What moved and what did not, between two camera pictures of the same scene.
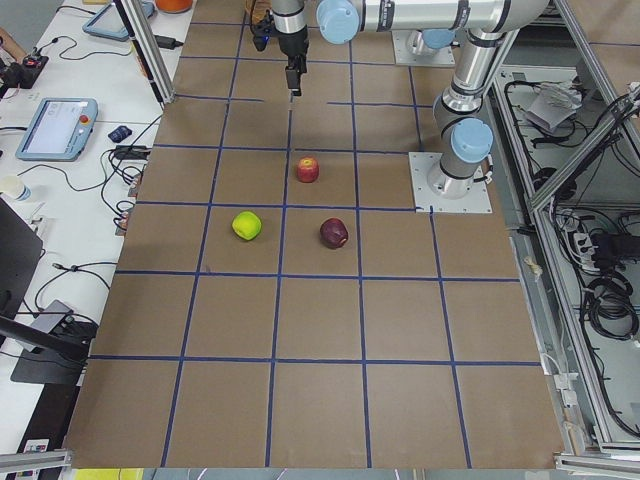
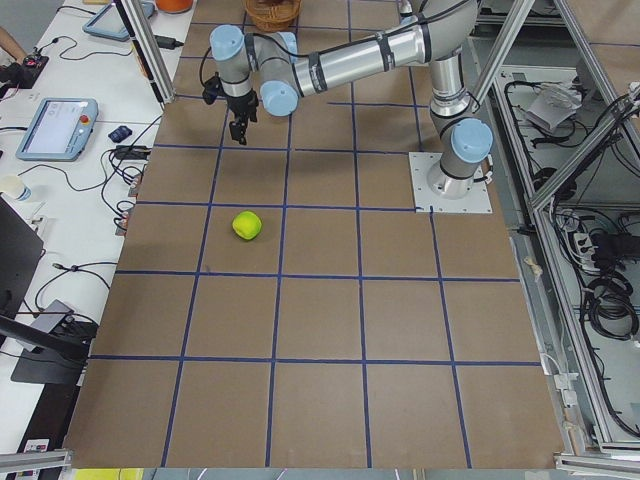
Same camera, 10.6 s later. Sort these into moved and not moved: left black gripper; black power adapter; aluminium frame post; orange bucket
Moved: left black gripper
Not moved: orange bucket; aluminium frame post; black power adapter
